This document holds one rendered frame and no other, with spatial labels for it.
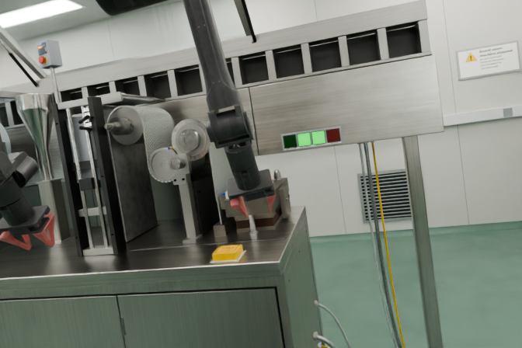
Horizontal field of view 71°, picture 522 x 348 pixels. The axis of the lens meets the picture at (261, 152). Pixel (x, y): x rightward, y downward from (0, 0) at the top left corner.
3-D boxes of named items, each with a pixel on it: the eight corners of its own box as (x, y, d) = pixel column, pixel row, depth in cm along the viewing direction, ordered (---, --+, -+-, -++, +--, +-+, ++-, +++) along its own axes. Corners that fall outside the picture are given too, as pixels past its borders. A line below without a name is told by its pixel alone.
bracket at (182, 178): (182, 244, 126) (168, 156, 124) (189, 238, 132) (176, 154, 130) (195, 243, 125) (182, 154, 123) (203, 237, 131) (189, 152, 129)
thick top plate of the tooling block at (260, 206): (226, 217, 125) (223, 200, 125) (254, 194, 164) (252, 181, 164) (271, 213, 121) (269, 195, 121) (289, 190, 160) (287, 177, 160)
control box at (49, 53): (36, 68, 142) (31, 42, 141) (52, 70, 148) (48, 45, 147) (46, 64, 139) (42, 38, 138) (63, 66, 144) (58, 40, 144)
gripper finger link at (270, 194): (250, 206, 91) (240, 176, 86) (277, 199, 91) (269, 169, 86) (252, 225, 86) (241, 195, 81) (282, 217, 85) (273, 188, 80)
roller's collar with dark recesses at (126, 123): (109, 136, 131) (106, 118, 130) (120, 135, 136) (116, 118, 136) (125, 133, 129) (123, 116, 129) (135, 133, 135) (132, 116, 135)
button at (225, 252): (213, 262, 103) (211, 253, 102) (220, 253, 109) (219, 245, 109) (236, 260, 101) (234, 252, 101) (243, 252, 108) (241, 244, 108)
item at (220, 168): (216, 202, 129) (208, 150, 128) (235, 189, 152) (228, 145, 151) (217, 201, 129) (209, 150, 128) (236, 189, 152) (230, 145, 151)
